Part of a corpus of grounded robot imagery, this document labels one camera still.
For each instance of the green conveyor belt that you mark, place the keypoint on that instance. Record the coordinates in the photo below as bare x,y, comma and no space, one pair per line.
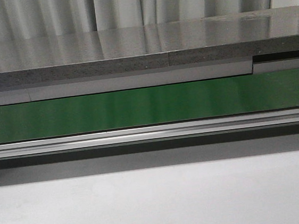
149,106

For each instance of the white pleated curtain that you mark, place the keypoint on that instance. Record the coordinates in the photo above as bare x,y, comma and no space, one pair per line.
24,19

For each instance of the grey stone counter slab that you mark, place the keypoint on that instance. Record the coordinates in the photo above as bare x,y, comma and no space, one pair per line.
104,61

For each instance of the aluminium conveyor frame rail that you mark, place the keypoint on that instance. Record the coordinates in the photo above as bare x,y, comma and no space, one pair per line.
149,133

